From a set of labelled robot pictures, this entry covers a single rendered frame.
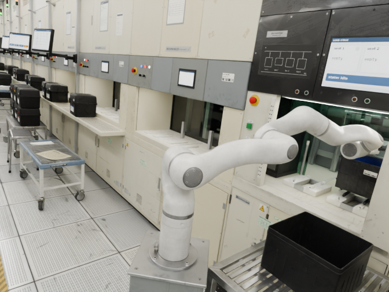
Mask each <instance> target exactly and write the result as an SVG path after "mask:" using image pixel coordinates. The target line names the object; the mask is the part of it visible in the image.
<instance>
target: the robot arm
mask: <svg viewBox="0 0 389 292"><path fill-rule="evenodd" d="M303 131H306V132H308V133H310V134H311V135H313V136H315V137H316V138H319V139H320V140H322V141H324V142H325V143H327V144H329V145H332V146H337V145H342V146H341V147H340V152H341V154H342V155H343V156H344V157H345V158H347V159H355V158H360V157H363V156H367V155H369V154H372V155H374V154H379V151H385V150H386V149H385V148H382V145H383V144H384V140H383V138H382V136H381V135H380V134H379V133H378V132H376V131H374V130H373V129H371V128H369V127H367V126H364V125H347V126H338V125H337V124H335V123H334V122H332V121H331V120H329V119H328V118H326V117H325V116H323V115H322V114H320V113H319V112H317V111H316V110H314V109H312V108H310V107H307V106H300V107H297V108H295V109H293V110H292V111H291V112H289V113H288V114H286V115H285V116H283V117H282V118H279V119H276V120H274V121H271V122H269V123H266V124H265V125H263V126H261V127H260V128H259V129H258V130H257V131H256V133H255V134H254V139H242V140H236V141H231V142H228V143H224V144H221V145H219V146H217V147H215V148H214V149H212V150H211V151H209V152H206V153H204V154H200V155H195V154H194V153H193V152H192V151H190V150H189V149H187V148H186V147H184V146H181V145H174V146H172V147H170V148H169V149H167V151H166V152H165V153H164V155H163V159H162V187H163V209H162V220H161V226H160V238H159V240H158V241H155V242H154V243H153V244H152V245H151V247H150V249H149V258H150V259H151V261H152V262H153V263H154V264H155V265H156V266H158V267H160V268H163V269H166V270H169V271H181V270H184V269H187V268H190V267H191V266H192V265H193V264H194V263H195V262H196V260H197V250H196V249H195V247H194V246H193V245H192V244H191V243H190V238H191V233H192V224H193V216H194V211H195V195H194V189H198V188H200V187H202V186H204V185H205V184H206V183H208V182H210V181H211V180H212V179H214V178H215V177H216V176H218V175H219V174H221V173H223V172H225V171H227V170H229V169H232V168H235V167H239V166H243V165H249V164H282V163H287V162H290V161H292V160H293V159H294V158H295V157H296V155H297V154H298V144H297V142H296V140H295V139H294V138H292V137H291V136H292V135H295V134H298V133H301V132H303Z"/></svg>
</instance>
